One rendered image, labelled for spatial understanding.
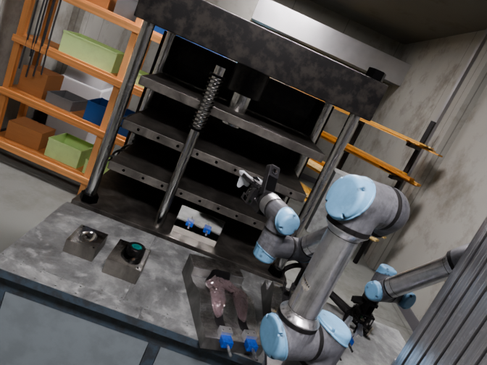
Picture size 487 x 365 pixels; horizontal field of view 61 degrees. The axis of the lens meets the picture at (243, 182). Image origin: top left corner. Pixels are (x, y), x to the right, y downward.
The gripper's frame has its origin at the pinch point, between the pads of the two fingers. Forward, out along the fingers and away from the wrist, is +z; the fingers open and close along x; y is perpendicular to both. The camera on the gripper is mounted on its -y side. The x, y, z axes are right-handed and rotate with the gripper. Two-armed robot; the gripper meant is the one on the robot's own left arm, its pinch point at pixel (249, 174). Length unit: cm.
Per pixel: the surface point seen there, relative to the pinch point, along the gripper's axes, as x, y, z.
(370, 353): 104, 52, -16
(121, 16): -29, -27, 277
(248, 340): 27, 56, -20
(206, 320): 12, 59, -9
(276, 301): 50, 49, 3
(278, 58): 18, -48, 61
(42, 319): -38, 91, 15
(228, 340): 17, 57, -21
